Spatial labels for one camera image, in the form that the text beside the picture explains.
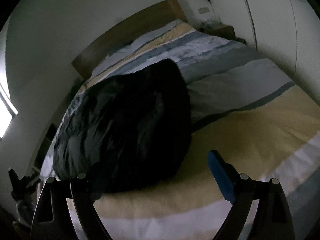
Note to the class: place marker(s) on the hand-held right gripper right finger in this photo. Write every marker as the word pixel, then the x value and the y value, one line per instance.
pixel 221 177

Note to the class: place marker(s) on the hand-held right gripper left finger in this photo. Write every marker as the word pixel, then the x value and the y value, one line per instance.
pixel 82 200

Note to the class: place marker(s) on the black padded jacket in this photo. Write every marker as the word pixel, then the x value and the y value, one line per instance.
pixel 125 130

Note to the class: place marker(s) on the black stand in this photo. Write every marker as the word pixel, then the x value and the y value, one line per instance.
pixel 18 183

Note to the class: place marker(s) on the striped duvet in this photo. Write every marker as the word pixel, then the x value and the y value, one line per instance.
pixel 250 105

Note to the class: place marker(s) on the window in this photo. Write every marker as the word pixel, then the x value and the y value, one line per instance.
pixel 5 110

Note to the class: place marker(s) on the wooden nightstand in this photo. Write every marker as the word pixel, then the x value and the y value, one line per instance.
pixel 223 30

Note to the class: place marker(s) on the white wardrobe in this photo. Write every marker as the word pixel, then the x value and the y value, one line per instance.
pixel 275 17

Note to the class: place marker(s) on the wooden headboard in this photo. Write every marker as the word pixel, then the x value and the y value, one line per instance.
pixel 140 22

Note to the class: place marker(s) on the wall switch plate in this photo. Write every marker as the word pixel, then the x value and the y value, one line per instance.
pixel 203 10

